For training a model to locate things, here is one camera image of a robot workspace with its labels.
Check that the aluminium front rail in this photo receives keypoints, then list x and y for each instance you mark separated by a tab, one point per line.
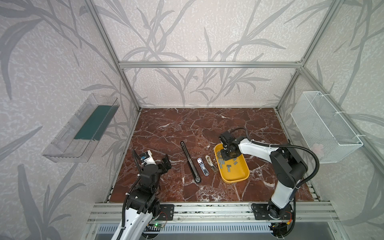
220	212

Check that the grey slotted cable duct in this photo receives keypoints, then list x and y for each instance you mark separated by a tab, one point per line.
194	228

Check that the pink object in basket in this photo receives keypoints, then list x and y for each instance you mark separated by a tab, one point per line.
318	149

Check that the blue mini stapler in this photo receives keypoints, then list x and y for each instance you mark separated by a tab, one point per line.
203	167

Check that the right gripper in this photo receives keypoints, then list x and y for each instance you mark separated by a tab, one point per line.
229	150

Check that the white wire mesh basket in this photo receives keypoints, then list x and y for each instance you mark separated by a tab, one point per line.
320	123

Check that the yellow plastic tray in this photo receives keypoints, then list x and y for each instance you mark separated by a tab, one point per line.
239	172

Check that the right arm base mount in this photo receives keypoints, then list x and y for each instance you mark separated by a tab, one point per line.
267	212

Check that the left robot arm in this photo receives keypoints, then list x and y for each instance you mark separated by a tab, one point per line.
141	205

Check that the clear plastic wall shelf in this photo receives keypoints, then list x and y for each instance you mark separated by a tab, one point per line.
77	141

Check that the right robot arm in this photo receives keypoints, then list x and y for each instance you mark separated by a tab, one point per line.
288	165

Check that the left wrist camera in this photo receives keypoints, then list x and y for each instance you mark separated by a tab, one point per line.
146	158

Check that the small green circuit board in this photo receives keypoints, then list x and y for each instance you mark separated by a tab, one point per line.
156	226

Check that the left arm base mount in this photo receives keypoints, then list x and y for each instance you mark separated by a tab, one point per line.
166	212

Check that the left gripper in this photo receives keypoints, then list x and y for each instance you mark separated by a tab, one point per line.
163	165

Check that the white mini stapler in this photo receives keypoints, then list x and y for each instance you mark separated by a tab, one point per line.
210	163

